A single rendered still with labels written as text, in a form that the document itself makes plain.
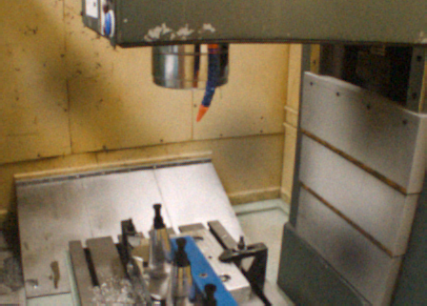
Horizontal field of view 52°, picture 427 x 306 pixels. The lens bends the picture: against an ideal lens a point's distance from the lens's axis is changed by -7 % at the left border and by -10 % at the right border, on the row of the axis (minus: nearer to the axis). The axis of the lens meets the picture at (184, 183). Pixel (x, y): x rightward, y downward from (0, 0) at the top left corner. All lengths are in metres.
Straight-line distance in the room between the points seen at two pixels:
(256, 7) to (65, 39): 1.35
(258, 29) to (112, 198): 1.44
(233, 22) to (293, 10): 0.09
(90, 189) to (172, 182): 0.36
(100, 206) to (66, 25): 0.75
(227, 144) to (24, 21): 1.06
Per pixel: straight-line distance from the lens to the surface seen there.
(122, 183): 2.06
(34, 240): 1.88
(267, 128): 2.27
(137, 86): 2.01
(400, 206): 1.11
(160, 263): 0.75
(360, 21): 0.76
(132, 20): 0.60
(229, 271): 1.17
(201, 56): 0.90
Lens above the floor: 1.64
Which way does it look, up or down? 24 degrees down
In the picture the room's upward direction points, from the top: straight up
